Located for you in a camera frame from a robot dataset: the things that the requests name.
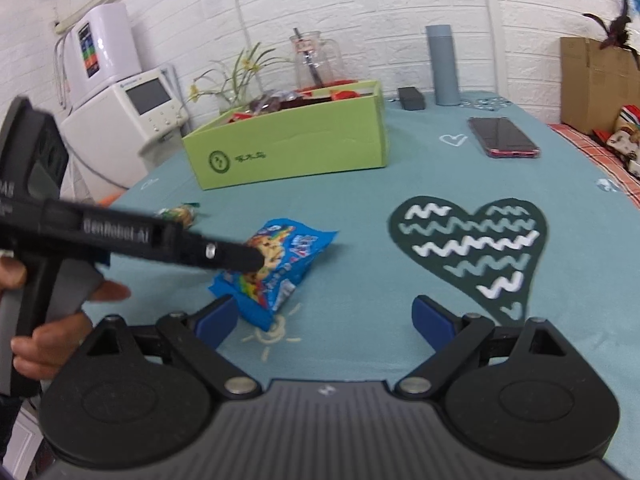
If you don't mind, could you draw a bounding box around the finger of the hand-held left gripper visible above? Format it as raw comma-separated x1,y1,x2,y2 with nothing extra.
182,232,265,273

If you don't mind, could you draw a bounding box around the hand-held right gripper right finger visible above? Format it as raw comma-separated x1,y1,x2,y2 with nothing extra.
395,296,576,400

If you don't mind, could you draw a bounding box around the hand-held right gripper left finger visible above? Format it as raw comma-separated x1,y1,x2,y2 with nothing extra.
75,294,263,401

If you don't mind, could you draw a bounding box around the blue snack packet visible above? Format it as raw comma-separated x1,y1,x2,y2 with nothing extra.
209,217,340,332

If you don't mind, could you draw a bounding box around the green cardboard box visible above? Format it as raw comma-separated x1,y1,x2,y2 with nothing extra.
181,80,390,191

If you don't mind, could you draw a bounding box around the dark red snack packet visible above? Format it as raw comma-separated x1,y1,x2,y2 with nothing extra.
248,90,302,114

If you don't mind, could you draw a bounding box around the person's left hand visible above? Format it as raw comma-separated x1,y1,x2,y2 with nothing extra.
0,255,132,377

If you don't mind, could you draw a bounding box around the small yellow green snack packet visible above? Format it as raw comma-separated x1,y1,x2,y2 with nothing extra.
155,202,201,228

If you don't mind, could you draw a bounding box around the white appliance with screen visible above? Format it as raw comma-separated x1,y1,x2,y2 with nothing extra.
60,65,190,202

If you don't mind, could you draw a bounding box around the teal tablecloth with heart print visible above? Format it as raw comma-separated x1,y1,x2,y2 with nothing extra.
82,90,640,463

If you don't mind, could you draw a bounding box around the yellow flower plant in vase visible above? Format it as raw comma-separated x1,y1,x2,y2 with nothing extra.
189,45,292,111

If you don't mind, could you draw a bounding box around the white water purifier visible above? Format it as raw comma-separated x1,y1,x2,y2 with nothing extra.
65,3,144,109

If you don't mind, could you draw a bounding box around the smartphone with red case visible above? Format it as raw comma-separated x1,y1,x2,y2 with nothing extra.
467,116,542,160

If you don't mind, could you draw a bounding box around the glass pitcher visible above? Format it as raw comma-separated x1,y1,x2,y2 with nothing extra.
290,30,352,92

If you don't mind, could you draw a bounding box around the black case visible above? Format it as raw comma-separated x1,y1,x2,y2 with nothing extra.
397,86,426,111

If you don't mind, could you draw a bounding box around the red checked cloth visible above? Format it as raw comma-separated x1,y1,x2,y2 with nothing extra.
547,122,640,209

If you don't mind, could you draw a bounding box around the grey thermos bottle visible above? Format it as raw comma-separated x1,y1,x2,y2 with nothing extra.
426,24,462,107

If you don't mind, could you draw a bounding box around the printed fabric bag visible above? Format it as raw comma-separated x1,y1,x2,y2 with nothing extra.
592,104,640,178

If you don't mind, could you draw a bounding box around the brown cardboard box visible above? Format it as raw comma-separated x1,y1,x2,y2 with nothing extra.
560,36,640,136

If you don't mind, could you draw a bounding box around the dark purple plant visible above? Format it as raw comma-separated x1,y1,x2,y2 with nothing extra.
582,0,640,68

